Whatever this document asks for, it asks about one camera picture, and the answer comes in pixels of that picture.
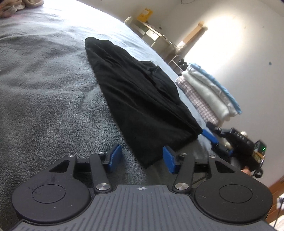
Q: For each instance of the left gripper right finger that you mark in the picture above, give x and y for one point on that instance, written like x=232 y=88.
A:
x=181 y=165

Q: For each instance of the metal shoe rack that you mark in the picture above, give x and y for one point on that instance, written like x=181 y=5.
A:
x=178 y=64

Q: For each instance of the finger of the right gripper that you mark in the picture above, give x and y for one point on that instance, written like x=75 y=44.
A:
x=210 y=137
x=213 y=128

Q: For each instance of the cardboard sheet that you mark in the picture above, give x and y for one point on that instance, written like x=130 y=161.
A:
x=196 y=33

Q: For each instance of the white low cabinet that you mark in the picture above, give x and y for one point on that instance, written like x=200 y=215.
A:
x=152 y=37

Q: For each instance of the beige clothes pile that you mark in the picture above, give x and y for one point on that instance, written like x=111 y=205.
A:
x=10 y=7

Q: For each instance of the folded clothes stack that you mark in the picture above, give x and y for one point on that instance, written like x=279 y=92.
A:
x=213 y=102

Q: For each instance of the person right hand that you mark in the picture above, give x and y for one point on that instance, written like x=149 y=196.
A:
x=246 y=171

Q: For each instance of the black t-shirt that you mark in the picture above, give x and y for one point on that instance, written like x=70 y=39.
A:
x=143 y=101

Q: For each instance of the yellow box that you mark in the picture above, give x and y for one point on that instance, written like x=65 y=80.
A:
x=145 y=15

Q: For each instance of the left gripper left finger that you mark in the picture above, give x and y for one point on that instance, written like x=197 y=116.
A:
x=101 y=164

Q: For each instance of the grey bed blanket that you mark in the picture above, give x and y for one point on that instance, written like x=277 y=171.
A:
x=51 y=103

